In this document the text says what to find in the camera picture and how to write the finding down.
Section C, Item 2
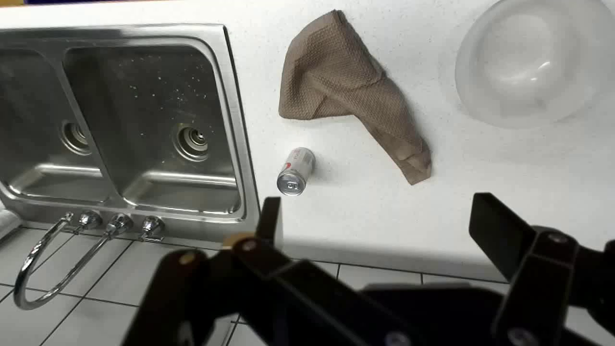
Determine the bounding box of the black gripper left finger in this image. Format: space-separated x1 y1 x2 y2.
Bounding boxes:
122 197 412 346

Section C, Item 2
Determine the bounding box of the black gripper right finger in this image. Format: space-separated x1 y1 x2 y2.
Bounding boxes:
469 192 615 346

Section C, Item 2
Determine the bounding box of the silver metal soda can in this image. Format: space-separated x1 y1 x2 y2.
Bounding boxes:
277 147 316 194

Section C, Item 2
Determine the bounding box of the frosted translucent plastic bowl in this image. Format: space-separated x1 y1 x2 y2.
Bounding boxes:
454 0 615 128

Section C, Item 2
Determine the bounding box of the chrome sink faucet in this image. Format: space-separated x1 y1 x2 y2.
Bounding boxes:
12 213 170 311

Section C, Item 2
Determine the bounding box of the stainless steel double sink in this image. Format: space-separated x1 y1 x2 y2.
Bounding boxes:
0 22 258 234

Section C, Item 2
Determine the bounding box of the brown folded dish cloth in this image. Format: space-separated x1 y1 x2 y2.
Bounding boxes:
279 9 433 184

